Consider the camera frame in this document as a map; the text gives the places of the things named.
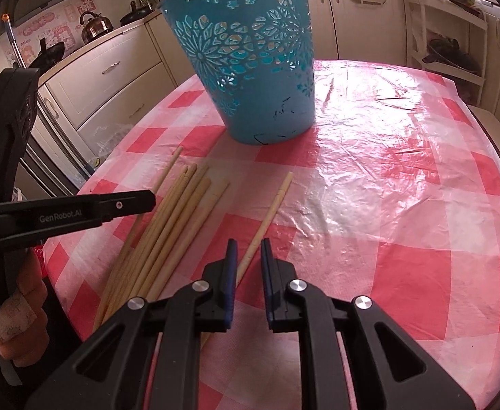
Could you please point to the bundle of wooden chopsticks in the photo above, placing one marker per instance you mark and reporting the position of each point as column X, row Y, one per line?
column 181, row 222

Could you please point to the white shelf rack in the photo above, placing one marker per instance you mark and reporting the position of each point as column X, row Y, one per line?
column 420, row 30

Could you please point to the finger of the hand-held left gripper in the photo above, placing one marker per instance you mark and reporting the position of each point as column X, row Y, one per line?
column 126, row 206

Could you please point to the steel kettle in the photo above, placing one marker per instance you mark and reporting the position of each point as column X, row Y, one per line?
column 96, row 27

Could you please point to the red checkered plastic tablecloth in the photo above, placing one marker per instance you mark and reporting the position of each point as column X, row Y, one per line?
column 382, row 222

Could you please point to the wooden stool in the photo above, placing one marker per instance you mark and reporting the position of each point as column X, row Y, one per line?
column 497, row 136

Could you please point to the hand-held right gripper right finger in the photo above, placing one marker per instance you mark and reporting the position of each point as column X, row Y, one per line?
column 267, row 273

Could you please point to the cream tall cabinet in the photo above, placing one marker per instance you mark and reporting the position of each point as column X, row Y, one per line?
column 331, row 21

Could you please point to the pale wooden chopstick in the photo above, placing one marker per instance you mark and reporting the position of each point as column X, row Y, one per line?
column 169, row 171
column 275, row 205

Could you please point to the blue perforated plastic basket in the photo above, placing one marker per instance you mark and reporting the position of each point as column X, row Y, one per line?
column 250, row 72

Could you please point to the clear plastic bag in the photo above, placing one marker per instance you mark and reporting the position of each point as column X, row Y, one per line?
column 111, row 139

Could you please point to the dark pan on rack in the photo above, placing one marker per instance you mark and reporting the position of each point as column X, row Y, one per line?
column 450, row 57

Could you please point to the stainless steel refrigerator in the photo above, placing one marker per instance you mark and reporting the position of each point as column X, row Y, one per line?
column 45, row 153

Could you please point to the black wok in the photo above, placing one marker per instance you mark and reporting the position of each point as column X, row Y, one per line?
column 50, row 53

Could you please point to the black cooking pot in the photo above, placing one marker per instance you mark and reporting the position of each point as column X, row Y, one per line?
column 135, row 16

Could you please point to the pink wall sticker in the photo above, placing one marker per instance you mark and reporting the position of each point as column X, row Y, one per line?
column 45, row 25

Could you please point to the mop pole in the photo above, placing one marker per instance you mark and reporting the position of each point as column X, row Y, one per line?
column 13, row 38

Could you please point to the cream drawer cabinet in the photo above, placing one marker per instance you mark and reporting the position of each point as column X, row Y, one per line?
column 105, row 81

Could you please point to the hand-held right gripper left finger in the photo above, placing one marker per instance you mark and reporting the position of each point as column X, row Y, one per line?
column 232, row 273

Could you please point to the person's left hand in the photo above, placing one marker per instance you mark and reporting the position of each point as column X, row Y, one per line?
column 30, row 290

